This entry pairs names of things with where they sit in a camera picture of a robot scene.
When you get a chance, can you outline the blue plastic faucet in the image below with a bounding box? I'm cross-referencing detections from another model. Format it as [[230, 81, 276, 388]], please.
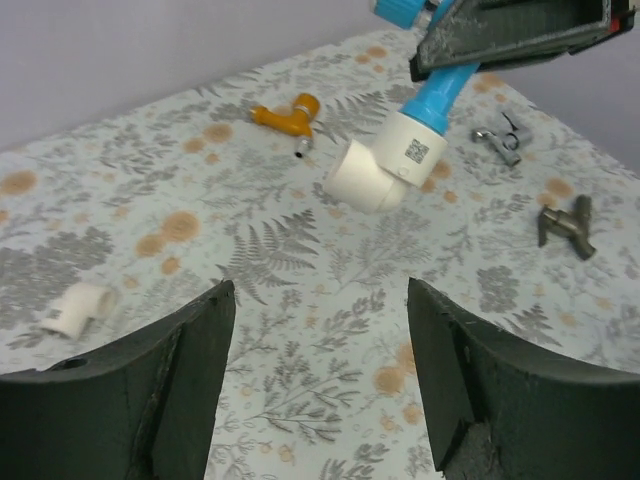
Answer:
[[371, 0, 480, 136]]

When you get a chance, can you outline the small chrome faucet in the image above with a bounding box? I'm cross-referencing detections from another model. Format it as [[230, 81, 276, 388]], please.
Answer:
[[471, 110, 533, 168]]

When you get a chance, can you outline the floral patterned mat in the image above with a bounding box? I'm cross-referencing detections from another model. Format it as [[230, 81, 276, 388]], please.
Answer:
[[1, 31, 639, 479]]

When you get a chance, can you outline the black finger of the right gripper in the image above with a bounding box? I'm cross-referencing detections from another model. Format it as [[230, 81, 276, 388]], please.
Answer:
[[410, 0, 636, 82]]

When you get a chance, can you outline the white plastic elbow fitting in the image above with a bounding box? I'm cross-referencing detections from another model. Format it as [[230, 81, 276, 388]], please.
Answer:
[[323, 112, 447, 214]]

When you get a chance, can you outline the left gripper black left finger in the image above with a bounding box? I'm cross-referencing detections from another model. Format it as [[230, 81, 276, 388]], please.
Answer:
[[1, 281, 235, 480]]

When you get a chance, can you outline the orange plastic faucet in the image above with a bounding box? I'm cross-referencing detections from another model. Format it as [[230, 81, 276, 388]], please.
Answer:
[[250, 93, 320, 158]]

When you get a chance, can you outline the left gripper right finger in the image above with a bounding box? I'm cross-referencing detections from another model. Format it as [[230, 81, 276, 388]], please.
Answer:
[[407, 279, 639, 479]]

